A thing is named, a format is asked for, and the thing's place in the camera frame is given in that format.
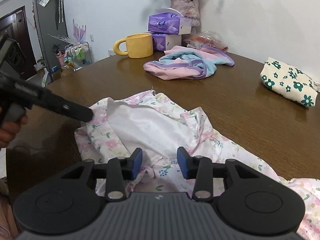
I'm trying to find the dark wooden door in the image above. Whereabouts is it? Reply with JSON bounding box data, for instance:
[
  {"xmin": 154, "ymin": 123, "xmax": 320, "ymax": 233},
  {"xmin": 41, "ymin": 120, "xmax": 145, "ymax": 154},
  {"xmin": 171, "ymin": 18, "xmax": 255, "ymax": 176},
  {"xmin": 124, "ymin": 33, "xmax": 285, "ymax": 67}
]
[{"xmin": 0, "ymin": 4, "xmax": 38, "ymax": 81}]

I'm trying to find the person's left hand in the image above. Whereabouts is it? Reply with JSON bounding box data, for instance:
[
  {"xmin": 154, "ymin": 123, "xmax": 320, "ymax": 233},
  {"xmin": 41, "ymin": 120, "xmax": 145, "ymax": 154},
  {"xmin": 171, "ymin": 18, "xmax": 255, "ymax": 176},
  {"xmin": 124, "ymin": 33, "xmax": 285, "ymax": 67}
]
[{"xmin": 0, "ymin": 115, "xmax": 28, "ymax": 148}]

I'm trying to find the folded cream green-flower cloth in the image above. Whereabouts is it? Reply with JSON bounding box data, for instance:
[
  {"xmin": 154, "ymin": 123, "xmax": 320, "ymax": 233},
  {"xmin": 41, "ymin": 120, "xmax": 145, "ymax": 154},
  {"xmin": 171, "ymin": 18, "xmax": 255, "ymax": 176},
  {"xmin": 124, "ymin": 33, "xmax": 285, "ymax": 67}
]
[{"xmin": 260, "ymin": 57, "xmax": 318, "ymax": 107}]

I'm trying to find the clear plastic snack bag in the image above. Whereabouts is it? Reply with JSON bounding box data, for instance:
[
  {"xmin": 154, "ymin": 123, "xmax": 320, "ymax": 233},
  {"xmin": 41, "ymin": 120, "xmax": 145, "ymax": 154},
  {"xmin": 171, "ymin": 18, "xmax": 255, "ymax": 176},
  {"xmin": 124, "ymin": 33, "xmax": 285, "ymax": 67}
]
[{"xmin": 183, "ymin": 31, "xmax": 228, "ymax": 52}]

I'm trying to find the wire cart with bottles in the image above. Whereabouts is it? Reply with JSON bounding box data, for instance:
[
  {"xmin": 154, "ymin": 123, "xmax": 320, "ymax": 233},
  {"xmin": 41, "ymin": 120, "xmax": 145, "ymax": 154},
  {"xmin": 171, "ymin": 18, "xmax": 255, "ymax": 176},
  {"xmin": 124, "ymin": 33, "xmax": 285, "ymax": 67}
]
[{"xmin": 53, "ymin": 42, "xmax": 93, "ymax": 71}]

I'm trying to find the yellow ceramic mug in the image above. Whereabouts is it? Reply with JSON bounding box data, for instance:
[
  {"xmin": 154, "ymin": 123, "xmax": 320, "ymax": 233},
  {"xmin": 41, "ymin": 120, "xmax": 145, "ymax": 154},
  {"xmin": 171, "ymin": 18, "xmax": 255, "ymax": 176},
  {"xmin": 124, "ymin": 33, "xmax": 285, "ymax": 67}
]
[{"xmin": 113, "ymin": 33, "xmax": 153, "ymax": 59}]

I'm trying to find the purple tissue pack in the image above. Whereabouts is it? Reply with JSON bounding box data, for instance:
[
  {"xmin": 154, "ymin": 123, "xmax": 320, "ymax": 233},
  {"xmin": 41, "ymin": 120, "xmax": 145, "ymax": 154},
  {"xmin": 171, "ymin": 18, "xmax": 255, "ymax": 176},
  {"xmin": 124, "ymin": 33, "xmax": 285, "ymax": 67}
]
[
  {"xmin": 148, "ymin": 10, "xmax": 192, "ymax": 35},
  {"xmin": 151, "ymin": 33, "xmax": 182, "ymax": 52}
]

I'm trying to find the upper purple tissue pack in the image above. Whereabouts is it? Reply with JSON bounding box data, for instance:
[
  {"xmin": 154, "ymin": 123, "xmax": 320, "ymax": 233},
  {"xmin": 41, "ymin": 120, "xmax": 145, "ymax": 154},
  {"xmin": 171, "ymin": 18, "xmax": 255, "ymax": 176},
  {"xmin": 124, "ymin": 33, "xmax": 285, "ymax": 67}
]
[{"xmin": 148, "ymin": 10, "xmax": 192, "ymax": 35}]

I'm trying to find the pink blue purple garment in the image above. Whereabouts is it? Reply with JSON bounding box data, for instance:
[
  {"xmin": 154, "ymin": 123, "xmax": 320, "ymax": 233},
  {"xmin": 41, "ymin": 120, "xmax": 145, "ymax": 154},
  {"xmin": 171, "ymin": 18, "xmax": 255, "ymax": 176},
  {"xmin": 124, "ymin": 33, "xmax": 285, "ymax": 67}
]
[{"xmin": 143, "ymin": 46, "xmax": 234, "ymax": 80}]

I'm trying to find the lower purple tissue pack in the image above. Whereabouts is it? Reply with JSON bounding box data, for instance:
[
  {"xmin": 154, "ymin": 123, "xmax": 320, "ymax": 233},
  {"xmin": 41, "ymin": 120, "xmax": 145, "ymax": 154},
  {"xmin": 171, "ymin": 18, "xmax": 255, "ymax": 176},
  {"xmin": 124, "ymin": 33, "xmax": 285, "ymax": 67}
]
[{"xmin": 151, "ymin": 33, "xmax": 182, "ymax": 52}]

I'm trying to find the grey refrigerator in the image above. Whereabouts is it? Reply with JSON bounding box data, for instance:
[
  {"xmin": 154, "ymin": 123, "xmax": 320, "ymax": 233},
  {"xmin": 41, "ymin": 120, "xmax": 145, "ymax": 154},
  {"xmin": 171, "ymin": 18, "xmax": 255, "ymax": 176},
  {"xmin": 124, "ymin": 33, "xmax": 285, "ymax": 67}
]
[{"xmin": 33, "ymin": 0, "xmax": 68, "ymax": 72}]

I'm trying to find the purple marbled vase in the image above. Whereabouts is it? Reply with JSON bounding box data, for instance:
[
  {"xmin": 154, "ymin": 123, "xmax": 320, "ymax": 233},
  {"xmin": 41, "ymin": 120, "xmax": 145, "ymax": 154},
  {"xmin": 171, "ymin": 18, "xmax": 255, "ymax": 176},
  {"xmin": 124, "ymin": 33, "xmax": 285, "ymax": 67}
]
[{"xmin": 170, "ymin": 0, "xmax": 200, "ymax": 27}]

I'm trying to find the pink floral white garment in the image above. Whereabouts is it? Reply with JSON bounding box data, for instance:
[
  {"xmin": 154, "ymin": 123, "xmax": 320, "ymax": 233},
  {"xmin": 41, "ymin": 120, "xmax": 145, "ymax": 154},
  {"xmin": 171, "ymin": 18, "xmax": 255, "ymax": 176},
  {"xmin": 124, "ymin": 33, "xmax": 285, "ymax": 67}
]
[{"xmin": 75, "ymin": 90, "xmax": 319, "ymax": 239}]

